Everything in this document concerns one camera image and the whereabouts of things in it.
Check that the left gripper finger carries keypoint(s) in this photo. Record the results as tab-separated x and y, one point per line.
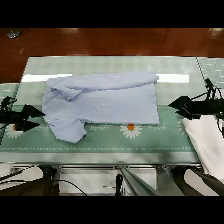
26	125
31	112

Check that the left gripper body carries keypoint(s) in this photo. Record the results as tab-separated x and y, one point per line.
10	117

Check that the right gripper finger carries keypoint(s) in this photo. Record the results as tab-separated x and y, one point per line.
187	113
183	102

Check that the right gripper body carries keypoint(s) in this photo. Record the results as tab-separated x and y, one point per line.
202	107

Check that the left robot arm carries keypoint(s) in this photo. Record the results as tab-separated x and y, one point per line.
46	178

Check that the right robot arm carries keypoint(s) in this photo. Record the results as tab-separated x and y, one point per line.
218	107

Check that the white garment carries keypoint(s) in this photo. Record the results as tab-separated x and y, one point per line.
206	143

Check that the light blue shirt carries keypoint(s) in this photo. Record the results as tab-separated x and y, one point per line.
106	101

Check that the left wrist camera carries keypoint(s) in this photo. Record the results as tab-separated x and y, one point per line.
7	102

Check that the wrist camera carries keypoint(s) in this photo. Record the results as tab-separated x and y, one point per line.
210	89
7	102

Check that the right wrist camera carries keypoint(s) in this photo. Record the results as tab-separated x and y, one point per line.
210	89

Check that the silver frame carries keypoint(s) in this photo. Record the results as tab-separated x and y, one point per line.
140	186

